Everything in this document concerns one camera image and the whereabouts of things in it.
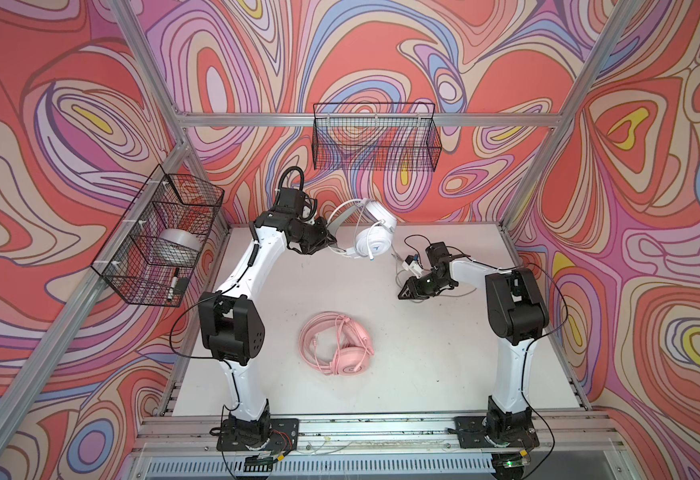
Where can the pink headphones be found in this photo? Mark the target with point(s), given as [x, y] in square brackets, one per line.
[353, 351]

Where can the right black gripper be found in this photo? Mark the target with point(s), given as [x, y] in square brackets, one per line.
[415, 290]

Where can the black wire basket back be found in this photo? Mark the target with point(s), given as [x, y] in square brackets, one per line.
[376, 136]

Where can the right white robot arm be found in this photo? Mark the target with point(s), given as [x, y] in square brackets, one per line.
[518, 317]

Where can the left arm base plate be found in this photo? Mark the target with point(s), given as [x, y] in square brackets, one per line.
[274, 435]

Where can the white headphones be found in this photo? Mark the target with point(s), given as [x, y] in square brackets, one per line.
[373, 241]

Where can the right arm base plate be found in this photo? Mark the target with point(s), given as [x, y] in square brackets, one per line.
[481, 432]

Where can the black wire basket left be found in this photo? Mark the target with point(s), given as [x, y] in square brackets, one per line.
[166, 200]

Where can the black wire basket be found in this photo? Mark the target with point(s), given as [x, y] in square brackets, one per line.
[376, 136]
[166, 200]

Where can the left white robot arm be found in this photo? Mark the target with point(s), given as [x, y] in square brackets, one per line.
[232, 329]

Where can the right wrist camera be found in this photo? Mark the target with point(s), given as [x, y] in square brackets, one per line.
[412, 265]

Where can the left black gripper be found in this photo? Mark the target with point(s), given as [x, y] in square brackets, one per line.
[324, 237]

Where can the marker pen in basket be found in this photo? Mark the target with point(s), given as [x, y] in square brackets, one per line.
[173, 284]

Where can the grey tape roll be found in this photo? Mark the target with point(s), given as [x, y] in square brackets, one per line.
[176, 247]

